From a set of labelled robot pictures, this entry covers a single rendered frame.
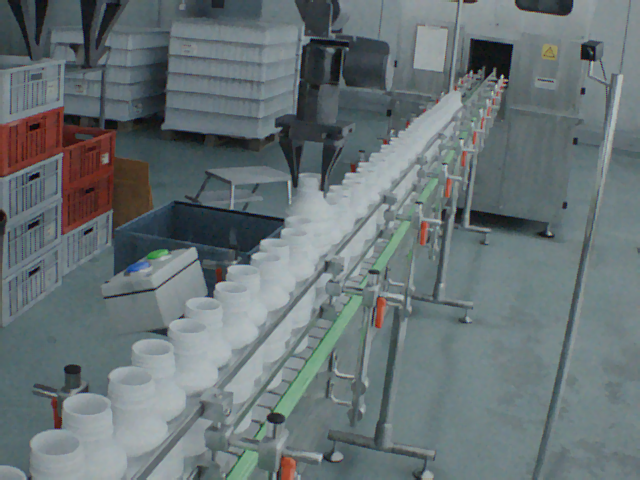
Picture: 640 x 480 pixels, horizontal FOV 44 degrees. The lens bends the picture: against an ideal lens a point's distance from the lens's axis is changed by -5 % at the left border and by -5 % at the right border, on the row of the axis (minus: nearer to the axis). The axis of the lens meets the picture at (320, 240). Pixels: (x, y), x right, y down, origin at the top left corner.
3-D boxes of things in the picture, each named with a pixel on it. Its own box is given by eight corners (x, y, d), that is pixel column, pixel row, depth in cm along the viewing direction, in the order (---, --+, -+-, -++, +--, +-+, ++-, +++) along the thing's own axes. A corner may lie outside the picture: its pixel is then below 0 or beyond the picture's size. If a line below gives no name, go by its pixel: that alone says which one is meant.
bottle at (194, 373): (171, 454, 84) (176, 308, 79) (222, 471, 82) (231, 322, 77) (142, 481, 78) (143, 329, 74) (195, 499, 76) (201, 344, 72)
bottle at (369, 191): (358, 262, 153) (368, 175, 148) (334, 253, 156) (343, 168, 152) (378, 257, 157) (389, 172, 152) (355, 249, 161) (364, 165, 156)
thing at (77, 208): (63, 236, 401) (63, 192, 395) (-5, 224, 408) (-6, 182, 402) (114, 208, 459) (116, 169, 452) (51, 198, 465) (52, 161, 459)
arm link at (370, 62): (323, -3, 115) (307, -5, 107) (403, 5, 113) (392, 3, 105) (315, 79, 119) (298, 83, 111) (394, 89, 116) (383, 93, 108)
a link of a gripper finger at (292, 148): (287, 180, 122) (293, 117, 120) (334, 187, 121) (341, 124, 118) (273, 189, 116) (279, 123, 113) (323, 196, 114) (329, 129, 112)
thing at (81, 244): (62, 278, 407) (62, 236, 401) (-5, 265, 414) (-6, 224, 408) (113, 245, 465) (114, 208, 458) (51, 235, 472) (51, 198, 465)
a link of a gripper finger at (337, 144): (296, 182, 122) (302, 119, 119) (343, 188, 120) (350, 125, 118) (282, 190, 116) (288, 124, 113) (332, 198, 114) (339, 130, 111)
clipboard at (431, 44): (444, 73, 560) (449, 26, 551) (411, 68, 565) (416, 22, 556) (444, 72, 563) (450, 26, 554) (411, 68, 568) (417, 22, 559)
